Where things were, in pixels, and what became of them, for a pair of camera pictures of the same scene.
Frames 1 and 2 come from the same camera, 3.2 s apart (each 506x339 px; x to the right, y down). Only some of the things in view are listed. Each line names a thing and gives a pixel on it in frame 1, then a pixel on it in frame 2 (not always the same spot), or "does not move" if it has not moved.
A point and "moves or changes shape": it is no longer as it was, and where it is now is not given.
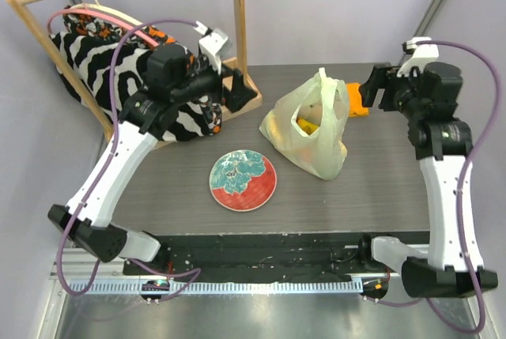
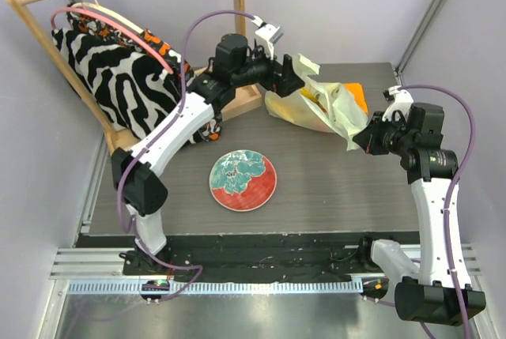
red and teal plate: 243,180 does not move
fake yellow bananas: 308,127 → 310,95
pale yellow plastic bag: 325,101 moves or changes shape
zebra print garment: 88,68 does not move
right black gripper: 387,88 → 374,133
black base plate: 334,254 does not move
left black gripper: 239,93 → 288,82
